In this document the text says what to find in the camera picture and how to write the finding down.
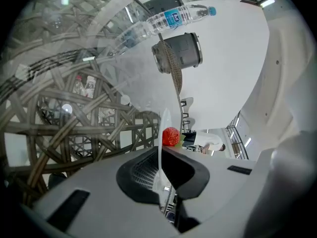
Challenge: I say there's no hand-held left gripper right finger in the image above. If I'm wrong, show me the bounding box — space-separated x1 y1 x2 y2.
163 147 264 238

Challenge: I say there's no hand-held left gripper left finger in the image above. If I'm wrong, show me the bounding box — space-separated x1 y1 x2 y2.
21 146 185 238

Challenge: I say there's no red round fruit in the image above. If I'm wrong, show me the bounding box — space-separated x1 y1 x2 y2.
162 126 186 148

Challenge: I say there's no white thin plastic strip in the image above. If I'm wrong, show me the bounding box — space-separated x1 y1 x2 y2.
152 108 171 193

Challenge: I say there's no wicker glass-top table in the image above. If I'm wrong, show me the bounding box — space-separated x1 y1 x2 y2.
0 0 174 208

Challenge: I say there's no black stair railing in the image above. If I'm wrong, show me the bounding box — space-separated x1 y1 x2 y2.
226 110 250 160

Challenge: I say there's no brown wicker chair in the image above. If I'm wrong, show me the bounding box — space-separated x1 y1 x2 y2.
157 33 184 133

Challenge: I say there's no dark grey plastic bin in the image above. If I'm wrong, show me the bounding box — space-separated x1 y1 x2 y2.
143 0 186 12
151 32 203 74

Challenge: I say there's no clear water bottle blue label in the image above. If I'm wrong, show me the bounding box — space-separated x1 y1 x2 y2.
146 4 217 36

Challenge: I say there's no white chair black frame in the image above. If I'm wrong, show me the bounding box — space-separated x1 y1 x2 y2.
180 97 196 130

